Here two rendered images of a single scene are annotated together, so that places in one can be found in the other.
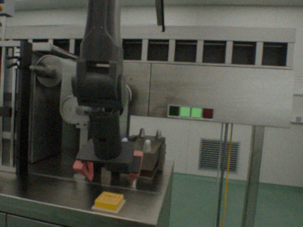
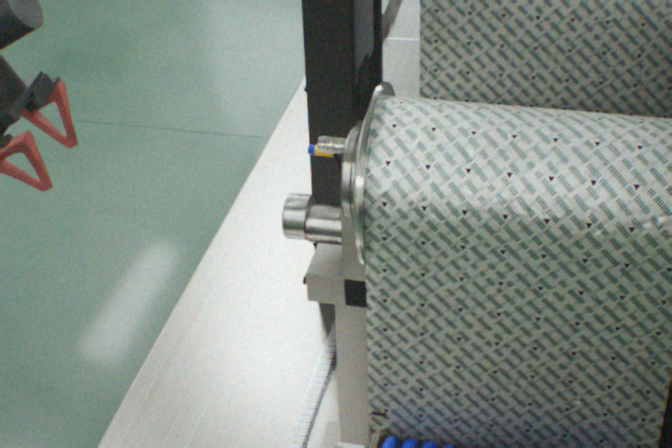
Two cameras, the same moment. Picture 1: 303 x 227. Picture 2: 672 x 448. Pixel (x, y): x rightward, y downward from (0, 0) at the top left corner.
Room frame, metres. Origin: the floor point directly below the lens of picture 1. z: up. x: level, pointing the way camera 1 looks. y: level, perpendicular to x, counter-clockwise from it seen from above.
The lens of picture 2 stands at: (0.92, -0.52, 1.72)
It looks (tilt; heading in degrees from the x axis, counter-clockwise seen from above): 35 degrees down; 94
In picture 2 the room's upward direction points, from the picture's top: 2 degrees counter-clockwise
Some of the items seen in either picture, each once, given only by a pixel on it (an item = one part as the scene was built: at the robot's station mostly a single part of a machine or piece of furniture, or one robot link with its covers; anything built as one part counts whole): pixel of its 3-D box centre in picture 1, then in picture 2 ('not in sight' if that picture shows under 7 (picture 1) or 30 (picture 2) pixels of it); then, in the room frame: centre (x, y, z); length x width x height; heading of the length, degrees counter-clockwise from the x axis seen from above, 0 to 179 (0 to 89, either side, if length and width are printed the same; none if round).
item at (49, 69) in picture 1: (45, 70); not in sight; (0.93, 0.47, 1.33); 0.06 x 0.06 x 0.06; 79
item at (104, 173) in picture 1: (117, 162); not in sight; (1.01, 0.14, 0.92); 0.28 x 0.04 x 0.04; 169
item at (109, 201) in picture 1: (109, 201); not in sight; (0.64, 0.11, 0.91); 0.07 x 0.07 x 0.02; 79
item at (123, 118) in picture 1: (119, 124); (513, 377); (1.01, 0.14, 1.11); 0.23 x 0.01 x 0.18; 169
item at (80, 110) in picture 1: (81, 110); (298, 216); (0.83, 0.27, 1.18); 0.04 x 0.02 x 0.04; 79
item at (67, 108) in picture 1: (85, 108); not in sight; (1.05, 0.31, 1.17); 0.26 x 0.12 x 0.12; 169
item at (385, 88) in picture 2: not in sight; (378, 175); (0.90, 0.22, 1.25); 0.15 x 0.01 x 0.15; 79
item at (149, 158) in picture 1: (144, 148); not in sight; (1.03, 0.01, 1.00); 0.40 x 0.16 x 0.06; 169
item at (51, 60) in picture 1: (65, 74); not in sight; (1.08, 0.44, 1.33); 0.25 x 0.14 x 0.14; 169
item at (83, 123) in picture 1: (84, 140); (345, 333); (0.87, 0.26, 1.05); 0.06 x 0.05 x 0.31; 169
